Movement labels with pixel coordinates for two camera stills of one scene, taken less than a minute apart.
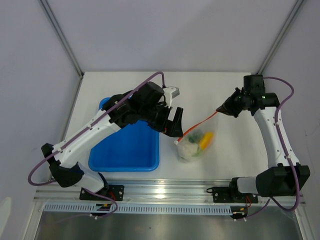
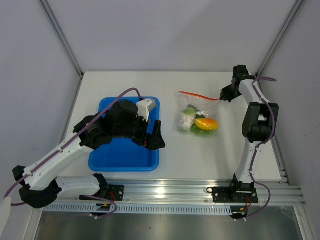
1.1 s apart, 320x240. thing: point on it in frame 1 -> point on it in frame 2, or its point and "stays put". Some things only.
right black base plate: [224, 194] stays put
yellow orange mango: [206, 141] -> [207, 123]
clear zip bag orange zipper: [196, 141] -> [196, 115]
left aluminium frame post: [57, 27] stays put
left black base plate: [115, 192] stays put
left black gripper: [171, 128] -> [153, 141]
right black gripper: [227, 108] -> [225, 96]
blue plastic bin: [134, 148] stays put
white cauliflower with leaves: [186, 151] -> [187, 119]
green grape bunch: [198, 152] -> [194, 129]
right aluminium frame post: [280, 36] stays put
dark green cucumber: [193, 136] -> [199, 114]
